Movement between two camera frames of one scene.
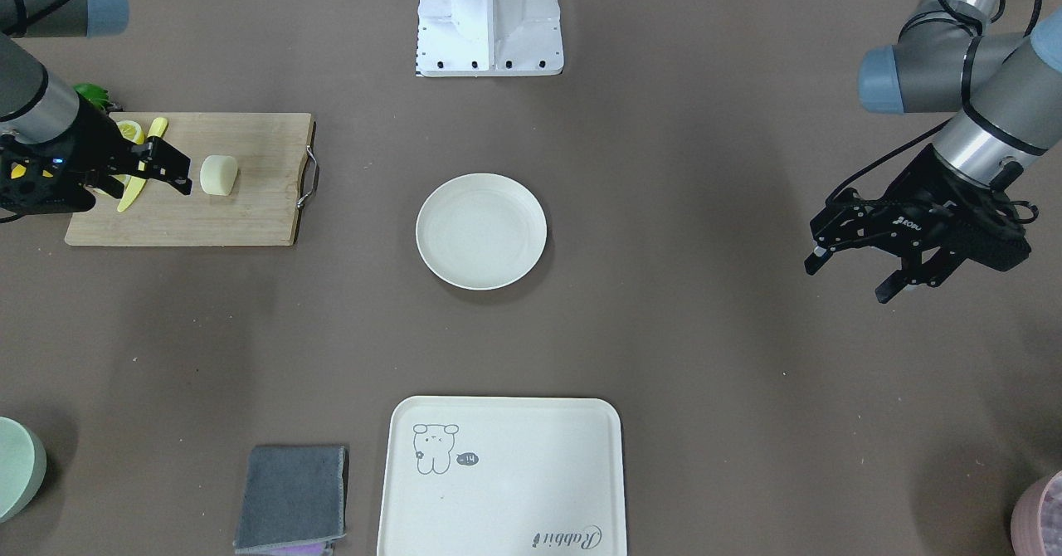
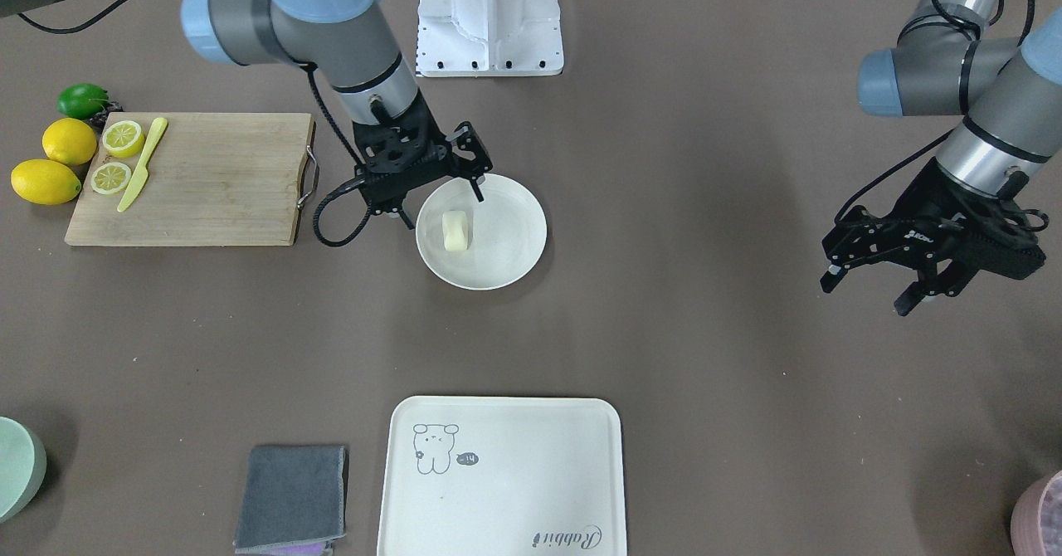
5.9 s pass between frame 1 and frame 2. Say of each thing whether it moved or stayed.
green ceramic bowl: stayed
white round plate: stayed
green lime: stayed
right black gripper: moved
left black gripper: moved
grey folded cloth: stayed
